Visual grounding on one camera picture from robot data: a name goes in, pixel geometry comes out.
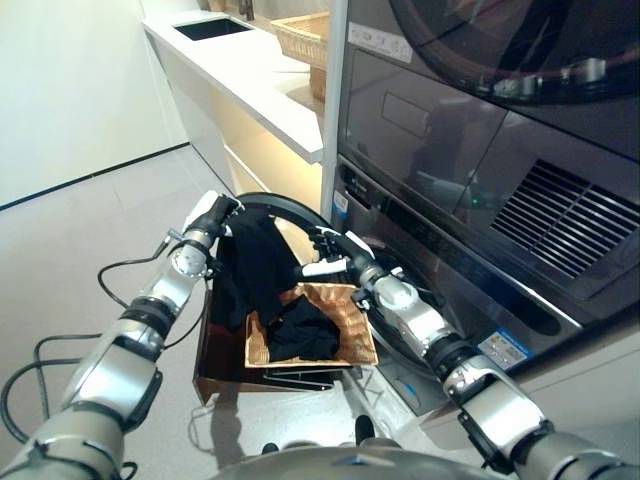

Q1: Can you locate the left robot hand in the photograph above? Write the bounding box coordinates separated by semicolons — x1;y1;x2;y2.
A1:
182;191;246;237

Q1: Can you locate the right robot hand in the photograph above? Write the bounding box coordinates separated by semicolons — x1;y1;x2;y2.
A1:
299;227;377;281

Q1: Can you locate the round glass washer door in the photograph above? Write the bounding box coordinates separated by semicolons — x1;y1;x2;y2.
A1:
234;191;381;281

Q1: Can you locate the rectangular wicker basket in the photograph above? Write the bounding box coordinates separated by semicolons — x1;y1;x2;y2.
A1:
243;281;379;369

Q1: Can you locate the white counter cabinet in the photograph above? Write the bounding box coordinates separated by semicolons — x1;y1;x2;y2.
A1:
142;14;326;201

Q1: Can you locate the white vertical side panel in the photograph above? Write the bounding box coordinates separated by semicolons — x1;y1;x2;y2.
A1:
319;0;349;226

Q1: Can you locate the brown stool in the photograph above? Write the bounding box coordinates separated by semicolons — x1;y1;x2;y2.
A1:
192;239;351;409

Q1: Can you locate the black metal rack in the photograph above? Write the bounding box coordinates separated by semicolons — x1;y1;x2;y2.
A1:
259;367;351;394

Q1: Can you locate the dark rectangular sink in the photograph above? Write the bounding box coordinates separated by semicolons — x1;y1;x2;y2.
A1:
173;16;256;41

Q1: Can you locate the small wicker basket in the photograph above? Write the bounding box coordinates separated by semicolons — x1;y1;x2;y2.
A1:
270;12;331;64

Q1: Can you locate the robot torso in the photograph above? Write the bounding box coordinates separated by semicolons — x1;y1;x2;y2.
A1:
209;439;516;480

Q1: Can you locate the thin floor cable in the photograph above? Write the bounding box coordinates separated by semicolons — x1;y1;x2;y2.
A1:
186;405;219;454

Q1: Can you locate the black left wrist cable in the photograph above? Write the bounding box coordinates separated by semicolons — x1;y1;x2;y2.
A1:
0;244;169;451

